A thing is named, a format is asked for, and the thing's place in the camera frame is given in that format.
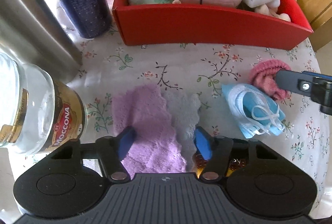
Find pink knitted sock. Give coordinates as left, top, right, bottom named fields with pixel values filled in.
left=249, top=59, right=292, bottom=100

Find purple fluffy cloth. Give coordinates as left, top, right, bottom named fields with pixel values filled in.
left=111, top=84, right=187, bottom=177

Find grey fluffy cloth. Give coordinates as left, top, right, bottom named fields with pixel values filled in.
left=163, top=91, right=201, bottom=172

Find blue face masks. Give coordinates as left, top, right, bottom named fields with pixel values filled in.
left=222, top=84, right=285, bottom=139

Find beige teddy bear plush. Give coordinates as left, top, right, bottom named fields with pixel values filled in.
left=254, top=0, right=291, bottom=22

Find glass Moccona coffee jar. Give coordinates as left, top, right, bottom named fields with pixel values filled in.
left=1, top=53, right=86, bottom=154

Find floral tablecloth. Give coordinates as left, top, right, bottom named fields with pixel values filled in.
left=45, top=0, right=330, bottom=204

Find red cardboard box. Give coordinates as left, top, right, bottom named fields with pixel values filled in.
left=112, top=0, right=313, bottom=50

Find stainless steel thermos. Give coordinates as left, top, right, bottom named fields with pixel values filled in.
left=1, top=0, right=82, bottom=83

